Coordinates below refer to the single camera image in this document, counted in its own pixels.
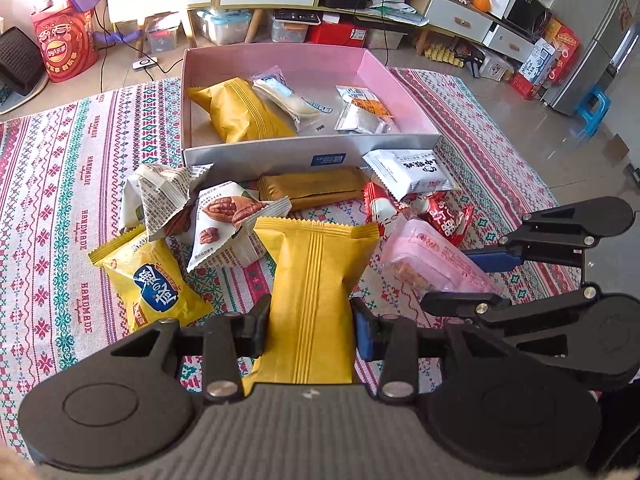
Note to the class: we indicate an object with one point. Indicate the clear box blue lid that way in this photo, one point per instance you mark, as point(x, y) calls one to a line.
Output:
point(225, 27)

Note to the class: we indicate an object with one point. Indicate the mustard yellow snack packet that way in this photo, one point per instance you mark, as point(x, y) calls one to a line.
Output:
point(240, 110)
point(310, 300)

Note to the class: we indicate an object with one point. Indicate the red printed bucket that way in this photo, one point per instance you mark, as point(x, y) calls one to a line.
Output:
point(65, 45)

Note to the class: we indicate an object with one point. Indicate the golden brown snack packet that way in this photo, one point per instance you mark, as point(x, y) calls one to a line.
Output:
point(310, 187)

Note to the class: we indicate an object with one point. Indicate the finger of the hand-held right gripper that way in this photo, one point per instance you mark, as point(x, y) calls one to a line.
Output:
point(460, 305)
point(492, 260)

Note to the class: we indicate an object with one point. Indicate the yellow packet blue label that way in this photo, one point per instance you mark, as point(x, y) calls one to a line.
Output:
point(150, 285)

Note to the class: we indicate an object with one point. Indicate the white printed box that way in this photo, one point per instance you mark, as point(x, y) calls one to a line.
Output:
point(537, 60)

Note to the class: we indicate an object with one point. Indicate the loose papers pile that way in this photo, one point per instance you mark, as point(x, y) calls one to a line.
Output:
point(395, 5)

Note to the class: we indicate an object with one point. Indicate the pink cardboard box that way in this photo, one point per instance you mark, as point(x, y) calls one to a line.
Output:
point(225, 157)

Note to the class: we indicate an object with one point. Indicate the low wooden media stand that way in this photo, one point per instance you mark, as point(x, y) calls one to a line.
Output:
point(460, 15)

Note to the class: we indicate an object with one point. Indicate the white packet black print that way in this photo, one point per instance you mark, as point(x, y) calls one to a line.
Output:
point(410, 172)

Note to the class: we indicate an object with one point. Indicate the patterned woven mat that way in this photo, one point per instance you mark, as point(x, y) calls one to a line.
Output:
point(60, 170)

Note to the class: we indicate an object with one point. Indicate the orange grey snack packet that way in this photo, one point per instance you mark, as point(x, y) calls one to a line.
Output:
point(365, 110)

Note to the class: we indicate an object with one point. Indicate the white pecan snack packet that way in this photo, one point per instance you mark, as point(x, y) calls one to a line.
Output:
point(160, 195)
point(225, 225)

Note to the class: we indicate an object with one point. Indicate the red snack packet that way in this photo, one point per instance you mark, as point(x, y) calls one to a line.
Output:
point(445, 217)
point(382, 210)

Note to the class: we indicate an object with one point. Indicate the small clear storage box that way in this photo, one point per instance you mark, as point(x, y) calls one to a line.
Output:
point(162, 39)

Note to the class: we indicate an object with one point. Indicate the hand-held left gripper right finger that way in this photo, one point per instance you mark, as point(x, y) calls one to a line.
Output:
point(364, 330)

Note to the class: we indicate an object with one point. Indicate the blue plastic stool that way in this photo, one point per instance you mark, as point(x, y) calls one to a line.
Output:
point(593, 107)

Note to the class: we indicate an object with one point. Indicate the silver refrigerator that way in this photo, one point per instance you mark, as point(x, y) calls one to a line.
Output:
point(600, 35)

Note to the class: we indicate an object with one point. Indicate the white blue bread packet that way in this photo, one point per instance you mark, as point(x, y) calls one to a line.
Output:
point(295, 100)

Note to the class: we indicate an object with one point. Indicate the clear box black lid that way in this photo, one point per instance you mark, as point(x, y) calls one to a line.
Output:
point(295, 27)

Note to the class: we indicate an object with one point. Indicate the pink snack packet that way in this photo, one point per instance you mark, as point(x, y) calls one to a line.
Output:
point(430, 260)

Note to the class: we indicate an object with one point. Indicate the cardboard piece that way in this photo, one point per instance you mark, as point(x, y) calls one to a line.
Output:
point(618, 147)

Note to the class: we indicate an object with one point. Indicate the red orange carton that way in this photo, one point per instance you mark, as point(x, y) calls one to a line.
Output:
point(562, 40)

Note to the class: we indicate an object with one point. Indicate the red cardboard box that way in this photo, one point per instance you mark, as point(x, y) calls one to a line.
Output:
point(335, 35)

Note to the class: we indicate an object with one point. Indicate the white microwave oven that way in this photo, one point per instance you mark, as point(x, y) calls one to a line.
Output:
point(525, 5)

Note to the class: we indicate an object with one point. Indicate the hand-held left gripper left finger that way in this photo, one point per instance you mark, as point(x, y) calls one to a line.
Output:
point(255, 330)

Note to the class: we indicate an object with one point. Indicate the purple plastic object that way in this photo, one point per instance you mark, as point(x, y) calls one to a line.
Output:
point(120, 36)

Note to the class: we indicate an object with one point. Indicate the orange fruit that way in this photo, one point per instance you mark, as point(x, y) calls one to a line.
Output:
point(482, 4)

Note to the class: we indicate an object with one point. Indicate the red gift box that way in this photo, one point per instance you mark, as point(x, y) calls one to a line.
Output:
point(525, 85)

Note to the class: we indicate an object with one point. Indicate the black perforated heater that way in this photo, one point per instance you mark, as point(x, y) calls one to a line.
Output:
point(20, 60)

